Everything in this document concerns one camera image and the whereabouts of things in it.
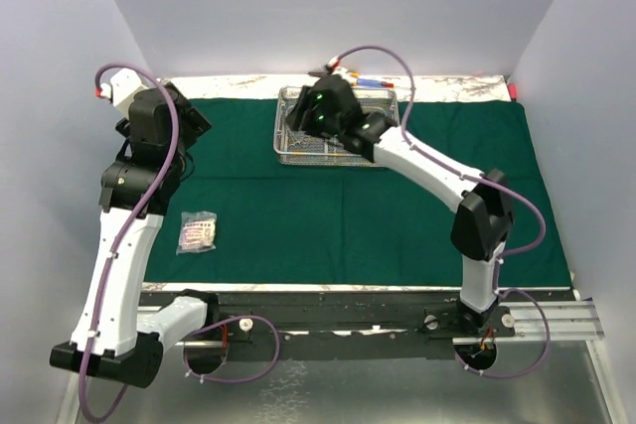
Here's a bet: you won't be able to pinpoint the yellow handled pliers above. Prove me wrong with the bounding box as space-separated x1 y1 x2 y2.
308 67 359 86

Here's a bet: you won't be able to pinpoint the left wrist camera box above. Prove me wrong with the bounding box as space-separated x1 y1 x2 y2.
95 69 147 117

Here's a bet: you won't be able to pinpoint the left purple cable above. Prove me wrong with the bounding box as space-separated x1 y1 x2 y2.
78 64 282 423

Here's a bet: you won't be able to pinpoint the pink instrument packet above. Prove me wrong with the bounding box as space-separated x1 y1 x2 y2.
176 212 217 254

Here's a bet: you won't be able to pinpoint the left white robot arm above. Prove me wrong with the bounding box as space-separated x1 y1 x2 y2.
50 82 220 388

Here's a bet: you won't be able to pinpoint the red marker at edge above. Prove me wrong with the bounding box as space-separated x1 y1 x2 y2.
508 83 518 102

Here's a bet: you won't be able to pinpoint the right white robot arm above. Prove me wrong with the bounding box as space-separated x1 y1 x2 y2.
285 75 514 336

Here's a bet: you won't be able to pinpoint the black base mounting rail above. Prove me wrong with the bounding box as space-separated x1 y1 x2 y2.
138 288 577 361

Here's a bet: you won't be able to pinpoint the aluminium extrusion frame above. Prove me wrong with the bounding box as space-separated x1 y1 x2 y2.
54 76 612 424

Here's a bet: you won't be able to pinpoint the blue red pen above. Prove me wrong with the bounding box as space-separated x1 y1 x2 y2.
353 77 413 91

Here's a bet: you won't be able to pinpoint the dark green surgical cloth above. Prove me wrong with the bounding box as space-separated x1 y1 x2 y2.
145 99 570 287

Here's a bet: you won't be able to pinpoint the metal mesh instrument tray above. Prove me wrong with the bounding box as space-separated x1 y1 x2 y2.
273 86 399 167

